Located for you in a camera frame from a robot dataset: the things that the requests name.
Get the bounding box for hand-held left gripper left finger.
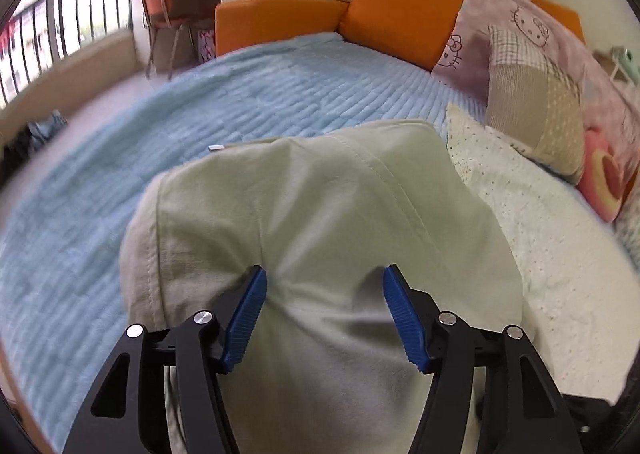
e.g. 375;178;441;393
62;265;268;454

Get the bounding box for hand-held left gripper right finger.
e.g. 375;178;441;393
382;264;583;454

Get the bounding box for pale green hooded jacket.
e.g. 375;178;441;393
119;119;538;454

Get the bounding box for white daisy blanket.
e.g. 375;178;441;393
445;101;640;407

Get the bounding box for light blue quilted bed sheet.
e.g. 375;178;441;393
0;31;491;454

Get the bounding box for white floral pillow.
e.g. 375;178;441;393
614;206;640;259

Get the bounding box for pink bear plush cushion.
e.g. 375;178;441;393
575;126;636;225

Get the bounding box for beige patchwork pillow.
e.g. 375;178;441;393
484;24;586;185

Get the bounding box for patterned storage box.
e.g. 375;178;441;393
197;28;218;62

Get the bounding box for blue grey shoes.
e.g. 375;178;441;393
25;108;68;145

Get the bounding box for orange bed headboard cushions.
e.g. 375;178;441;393
215;0;586;72

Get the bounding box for pink cartoon cat pillow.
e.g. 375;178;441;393
430;0;640;195

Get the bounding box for mint green toy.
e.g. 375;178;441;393
607;46;640;82

